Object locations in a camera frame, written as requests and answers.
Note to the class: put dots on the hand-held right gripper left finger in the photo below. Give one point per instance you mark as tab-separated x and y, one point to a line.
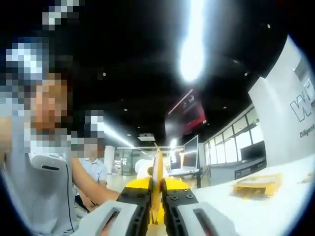
133	195

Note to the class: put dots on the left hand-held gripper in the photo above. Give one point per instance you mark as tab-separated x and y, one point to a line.
142	170

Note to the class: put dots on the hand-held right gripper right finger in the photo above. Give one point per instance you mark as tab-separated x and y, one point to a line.
179	196

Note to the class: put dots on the yellow coffee pouch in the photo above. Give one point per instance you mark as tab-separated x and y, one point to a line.
157	177
304	180

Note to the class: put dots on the white ceiling air conditioner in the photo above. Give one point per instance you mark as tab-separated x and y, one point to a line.
145	137

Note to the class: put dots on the silver laptop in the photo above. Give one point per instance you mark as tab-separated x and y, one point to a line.
189	159

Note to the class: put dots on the black cabinet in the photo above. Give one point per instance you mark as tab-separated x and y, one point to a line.
248	169

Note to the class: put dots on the yellow cardboard box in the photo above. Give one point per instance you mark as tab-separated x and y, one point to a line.
258	180

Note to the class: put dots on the black monitor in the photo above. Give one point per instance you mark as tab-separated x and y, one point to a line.
252	152

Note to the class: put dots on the white chest device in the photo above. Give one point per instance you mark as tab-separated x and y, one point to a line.
49	159

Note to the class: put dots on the long ceiling light strip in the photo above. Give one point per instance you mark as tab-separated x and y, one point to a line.
194	49

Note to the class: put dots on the red wall screen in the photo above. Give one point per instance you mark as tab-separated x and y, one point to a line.
189	115

